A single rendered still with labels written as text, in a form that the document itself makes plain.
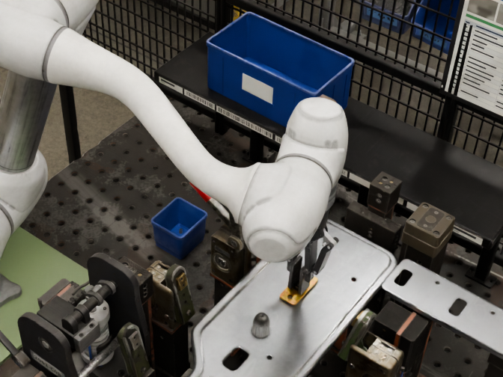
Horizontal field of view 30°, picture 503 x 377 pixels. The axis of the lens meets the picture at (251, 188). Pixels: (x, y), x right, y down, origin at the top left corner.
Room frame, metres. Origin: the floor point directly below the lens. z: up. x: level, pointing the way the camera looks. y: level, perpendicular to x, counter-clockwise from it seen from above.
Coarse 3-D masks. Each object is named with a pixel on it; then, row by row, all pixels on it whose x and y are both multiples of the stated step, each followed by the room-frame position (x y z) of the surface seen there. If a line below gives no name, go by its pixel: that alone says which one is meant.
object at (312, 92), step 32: (224, 32) 1.81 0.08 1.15; (256, 32) 1.87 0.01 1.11; (288, 32) 1.82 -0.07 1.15; (224, 64) 1.73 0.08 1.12; (256, 64) 1.85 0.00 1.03; (288, 64) 1.81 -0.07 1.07; (320, 64) 1.76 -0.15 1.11; (352, 64) 1.70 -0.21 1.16; (256, 96) 1.67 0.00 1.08; (288, 96) 1.62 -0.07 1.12
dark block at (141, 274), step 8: (128, 264) 1.12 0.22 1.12; (136, 264) 1.12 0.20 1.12; (136, 272) 1.10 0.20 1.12; (144, 272) 1.10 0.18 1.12; (144, 280) 1.08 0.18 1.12; (152, 280) 1.10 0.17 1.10; (144, 288) 1.08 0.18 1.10; (152, 288) 1.09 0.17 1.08; (144, 296) 1.08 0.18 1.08; (144, 304) 1.08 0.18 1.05; (144, 312) 1.08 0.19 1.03; (152, 328) 1.09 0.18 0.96; (152, 336) 1.09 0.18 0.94; (152, 344) 1.09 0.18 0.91; (152, 352) 1.09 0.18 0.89; (152, 360) 1.09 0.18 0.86; (152, 368) 1.09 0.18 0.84
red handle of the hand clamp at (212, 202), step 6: (192, 186) 1.31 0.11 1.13; (198, 192) 1.30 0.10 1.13; (204, 198) 1.29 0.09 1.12; (210, 198) 1.29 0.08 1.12; (210, 204) 1.29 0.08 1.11; (216, 204) 1.29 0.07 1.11; (216, 210) 1.28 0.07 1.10; (222, 210) 1.28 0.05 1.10; (222, 216) 1.27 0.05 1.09; (228, 216) 1.27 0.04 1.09; (228, 222) 1.26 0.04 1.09
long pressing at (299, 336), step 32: (352, 256) 1.27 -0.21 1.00; (384, 256) 1.27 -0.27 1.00; (256, 288) 1.17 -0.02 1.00; (320, 288) 1.18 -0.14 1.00; (352, 288) 1.19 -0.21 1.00; (224, 320) 1.09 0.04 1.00; (288, 320) 1.10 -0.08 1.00; (320, 320) 1.10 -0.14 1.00; (352, 320) 1.11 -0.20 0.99; (192, 352) 1.02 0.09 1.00; (224, 352) 1.02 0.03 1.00; (256, 352) 1.02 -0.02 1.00; (288, 352) 1.02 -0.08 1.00; (320, 352) 1.03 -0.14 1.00
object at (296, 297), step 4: (312, 280) 1.19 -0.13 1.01; (316, 280) 1.20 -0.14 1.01; (296, 284) 1.17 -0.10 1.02; (312, 284) 1.18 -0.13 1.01; (288, 288) 1.17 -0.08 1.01; (292, 288) 1.17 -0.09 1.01; (296, 288) 1.17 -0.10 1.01; (308, 288) 1.17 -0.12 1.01; (284, 292) 1.16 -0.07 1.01; (288, 292) 1.16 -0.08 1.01; (292, 292) 1.16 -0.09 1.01; (296, 292) 1.16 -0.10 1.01; (304, 292) 1.16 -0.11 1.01; (280, 296) 1.15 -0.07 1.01; (284, 296) 1.15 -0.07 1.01; (292, 296) 1.15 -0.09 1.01; (296, 296) 1.15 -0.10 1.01; (300, 296) 1.15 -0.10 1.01; (284, 300) 1.14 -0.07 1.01; (288, 300) 1.14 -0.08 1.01; (292, 300) 1.14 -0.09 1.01; (296, 300) 1.14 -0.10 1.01; (292, 304) 1.13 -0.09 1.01
